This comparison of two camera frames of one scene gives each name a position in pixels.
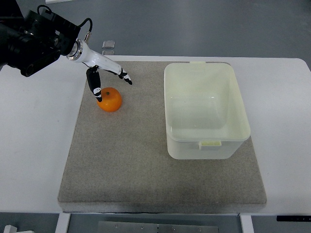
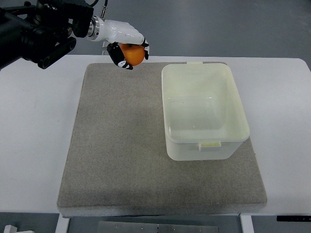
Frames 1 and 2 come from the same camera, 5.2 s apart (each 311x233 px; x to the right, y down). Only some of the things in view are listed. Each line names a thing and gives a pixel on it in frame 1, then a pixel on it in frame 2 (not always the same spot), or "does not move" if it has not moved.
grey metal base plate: x=118 y=227 does not move
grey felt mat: x=118 y=161 does not move
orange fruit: x=112 y=99 to x=133 y=54
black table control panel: x=293 y=218 does not move
